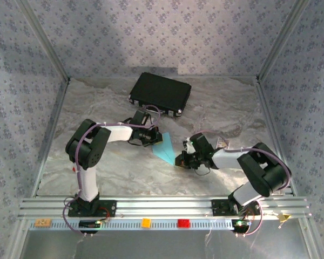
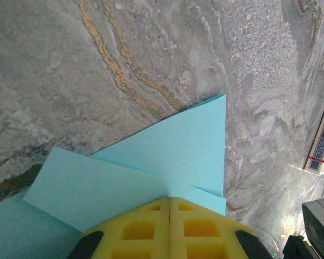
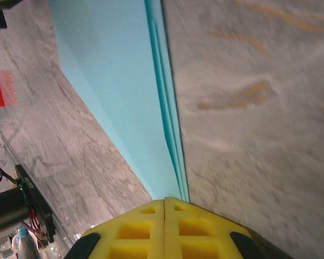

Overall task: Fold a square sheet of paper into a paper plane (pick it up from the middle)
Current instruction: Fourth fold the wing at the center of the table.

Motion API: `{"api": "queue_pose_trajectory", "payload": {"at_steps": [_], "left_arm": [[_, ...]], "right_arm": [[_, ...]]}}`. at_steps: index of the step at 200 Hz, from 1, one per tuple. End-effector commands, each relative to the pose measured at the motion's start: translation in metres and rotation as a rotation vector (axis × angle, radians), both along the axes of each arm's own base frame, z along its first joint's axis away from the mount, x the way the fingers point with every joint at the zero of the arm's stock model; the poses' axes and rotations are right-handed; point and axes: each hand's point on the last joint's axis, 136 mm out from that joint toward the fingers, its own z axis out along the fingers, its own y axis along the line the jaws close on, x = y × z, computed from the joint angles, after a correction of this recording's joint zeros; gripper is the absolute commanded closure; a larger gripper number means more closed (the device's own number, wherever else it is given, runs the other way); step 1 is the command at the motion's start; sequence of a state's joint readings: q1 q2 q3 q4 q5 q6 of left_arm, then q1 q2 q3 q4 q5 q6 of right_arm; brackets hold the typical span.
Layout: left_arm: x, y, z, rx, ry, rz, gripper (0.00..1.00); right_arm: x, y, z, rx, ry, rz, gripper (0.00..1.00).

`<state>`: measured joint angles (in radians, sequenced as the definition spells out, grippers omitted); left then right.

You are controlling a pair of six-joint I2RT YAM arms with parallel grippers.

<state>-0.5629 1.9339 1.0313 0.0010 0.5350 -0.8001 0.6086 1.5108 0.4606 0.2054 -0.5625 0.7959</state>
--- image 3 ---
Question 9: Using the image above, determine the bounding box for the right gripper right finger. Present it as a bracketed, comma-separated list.
[164, 196, 271, 259]

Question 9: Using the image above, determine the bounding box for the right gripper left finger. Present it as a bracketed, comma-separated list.
[67, 196, 166, 259]

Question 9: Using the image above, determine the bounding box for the light blue paper sheet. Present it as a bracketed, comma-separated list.
[48, 0, 191, 203]

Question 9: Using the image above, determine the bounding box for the red toy brick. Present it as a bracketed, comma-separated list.
[0, 71, 18, 108]

